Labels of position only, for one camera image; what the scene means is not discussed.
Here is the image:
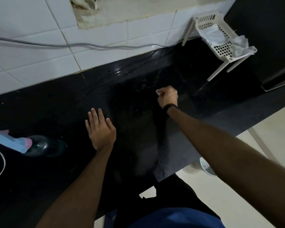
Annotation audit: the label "person's right hand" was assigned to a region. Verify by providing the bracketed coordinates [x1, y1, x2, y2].
[157, 86, 178, 109]

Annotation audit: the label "person's left hand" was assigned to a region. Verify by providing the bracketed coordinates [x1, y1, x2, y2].
[85, 108, 117, 152]

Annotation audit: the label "person's right forearm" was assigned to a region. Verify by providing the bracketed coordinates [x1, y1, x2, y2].
[167, 107, 285, 228]

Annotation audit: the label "person's left forearm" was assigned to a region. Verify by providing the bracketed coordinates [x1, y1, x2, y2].
[36, 148, 115, 228]

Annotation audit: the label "black wristband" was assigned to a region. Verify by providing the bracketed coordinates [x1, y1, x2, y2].
[162, 103, 178, 117]

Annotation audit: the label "white plastic basket rack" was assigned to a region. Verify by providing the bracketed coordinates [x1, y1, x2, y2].
[182, 13, 257, 82]

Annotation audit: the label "white crumpled cloth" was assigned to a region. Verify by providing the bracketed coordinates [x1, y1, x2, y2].
[199, 24, 257, 58]

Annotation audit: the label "white round floor object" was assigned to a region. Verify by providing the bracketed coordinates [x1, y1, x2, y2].
[199, 157, 217, 177]

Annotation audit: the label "person's black shirt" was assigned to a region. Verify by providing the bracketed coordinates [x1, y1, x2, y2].
[114, 173, 221, 228]

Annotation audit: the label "white table leg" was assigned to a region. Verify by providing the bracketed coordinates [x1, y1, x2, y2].
[248, 127, 279, 162]

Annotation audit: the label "black appliance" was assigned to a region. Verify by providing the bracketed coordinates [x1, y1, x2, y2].
[224, 0, 285, 92]

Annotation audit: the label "person's blue shorts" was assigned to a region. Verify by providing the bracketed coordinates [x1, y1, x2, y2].
[104, 208, 226, 228]

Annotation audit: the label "grey wall cable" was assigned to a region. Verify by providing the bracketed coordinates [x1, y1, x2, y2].
[0, 35, 167, 49]

